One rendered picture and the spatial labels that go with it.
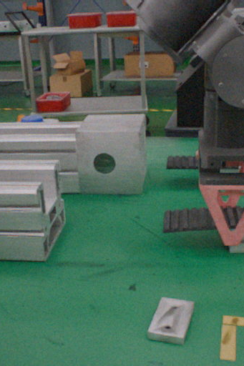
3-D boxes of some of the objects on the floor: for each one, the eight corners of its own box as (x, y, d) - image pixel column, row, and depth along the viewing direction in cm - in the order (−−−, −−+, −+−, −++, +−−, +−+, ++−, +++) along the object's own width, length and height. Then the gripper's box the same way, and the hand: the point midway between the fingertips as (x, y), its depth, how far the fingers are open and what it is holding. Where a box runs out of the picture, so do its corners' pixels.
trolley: (149, 124, 413) (146, 3, 375) (151, 142, 362) (148, 4, 324) (34, 129, 417) (21, 10, 379) (20, 147, 366) (3, 11, 328)
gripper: (281, 96, 40) (268, 256, 45) (259, 77, 51) (252, 207, 56) (200, 97, 40) (197, 254, 46) (197, 78, 52) (195, 206, 57)
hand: (227, 221), depth 51 cm, fingers open, 8 cm apart
